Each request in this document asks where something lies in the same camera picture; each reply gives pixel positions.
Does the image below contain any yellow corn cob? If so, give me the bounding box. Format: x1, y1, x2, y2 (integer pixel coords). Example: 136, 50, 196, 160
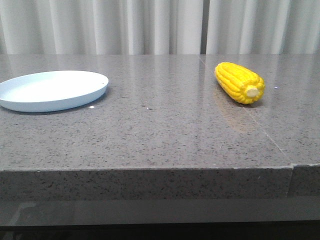
214, 62, 265, 105

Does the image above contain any light blue round plate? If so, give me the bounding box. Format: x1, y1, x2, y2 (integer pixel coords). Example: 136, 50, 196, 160
0, 70, 109, 113

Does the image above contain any white pleated curtain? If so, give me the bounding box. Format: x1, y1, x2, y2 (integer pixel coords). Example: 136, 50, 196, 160
0, 0, 320, 55

